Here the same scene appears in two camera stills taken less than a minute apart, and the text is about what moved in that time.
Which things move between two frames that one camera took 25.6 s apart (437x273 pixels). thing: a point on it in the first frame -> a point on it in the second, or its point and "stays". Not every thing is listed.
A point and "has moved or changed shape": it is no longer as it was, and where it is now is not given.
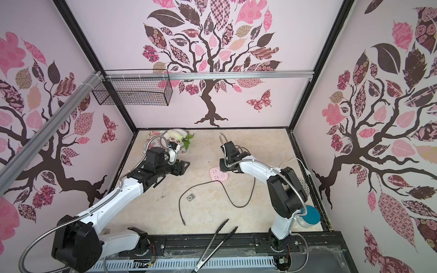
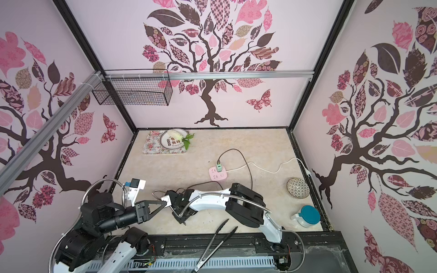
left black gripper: (180, 167) -> (143, 209)
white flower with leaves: (185, 138) stays
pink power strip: (217, 174) stays
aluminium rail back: (181, 75) stays
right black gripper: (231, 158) -> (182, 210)
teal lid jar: (312, 217) stays
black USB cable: (226, 192) has moved or changed shape
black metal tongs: (203, 258) stays
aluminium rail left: (12, 166) stays
